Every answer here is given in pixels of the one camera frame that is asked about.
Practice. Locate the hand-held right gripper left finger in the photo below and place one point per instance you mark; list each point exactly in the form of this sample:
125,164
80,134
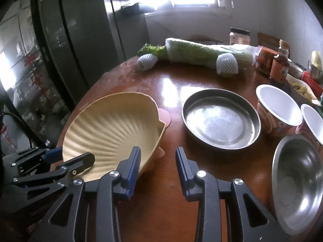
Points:
133,171

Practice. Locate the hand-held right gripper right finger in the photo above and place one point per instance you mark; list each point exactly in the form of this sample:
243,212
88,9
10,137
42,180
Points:
183,174

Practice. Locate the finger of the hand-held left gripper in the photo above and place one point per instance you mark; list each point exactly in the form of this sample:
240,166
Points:
75,167
54,154

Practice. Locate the yellow shell-shaped plate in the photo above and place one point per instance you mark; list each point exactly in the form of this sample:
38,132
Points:
113,126

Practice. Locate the round steel plate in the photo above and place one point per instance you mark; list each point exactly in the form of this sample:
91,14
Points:
219,121

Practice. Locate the steel bowl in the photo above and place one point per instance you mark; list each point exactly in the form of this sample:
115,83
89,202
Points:
297,171

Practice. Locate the glass door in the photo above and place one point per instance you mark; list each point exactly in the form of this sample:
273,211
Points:
22,68

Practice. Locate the fruit in white foam net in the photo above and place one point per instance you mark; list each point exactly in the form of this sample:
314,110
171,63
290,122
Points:
146,61
227,64

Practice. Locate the wrapped napa cabbage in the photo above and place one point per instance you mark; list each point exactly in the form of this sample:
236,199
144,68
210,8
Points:
191,51

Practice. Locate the green lettuce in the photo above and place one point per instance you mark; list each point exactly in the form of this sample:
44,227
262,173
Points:
151,49

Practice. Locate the grey refrigerator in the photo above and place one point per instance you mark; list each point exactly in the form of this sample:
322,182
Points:
83,30

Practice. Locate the red sauce jar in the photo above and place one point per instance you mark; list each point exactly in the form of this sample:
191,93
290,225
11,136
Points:
266,61

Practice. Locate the brown sauce bottle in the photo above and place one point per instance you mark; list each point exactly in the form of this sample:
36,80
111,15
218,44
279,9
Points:
278,69

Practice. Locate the black-lidded plastic jar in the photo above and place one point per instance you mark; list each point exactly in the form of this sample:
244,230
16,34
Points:
238,39

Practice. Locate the white plate of food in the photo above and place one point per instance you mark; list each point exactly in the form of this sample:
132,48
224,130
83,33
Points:
300,87

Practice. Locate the red box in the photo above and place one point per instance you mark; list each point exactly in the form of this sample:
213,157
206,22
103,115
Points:
311,80

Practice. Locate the small steel pot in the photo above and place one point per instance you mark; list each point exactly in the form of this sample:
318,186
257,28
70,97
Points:
315,71

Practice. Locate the yellow plastic object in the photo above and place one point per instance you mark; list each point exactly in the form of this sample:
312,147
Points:
316,58

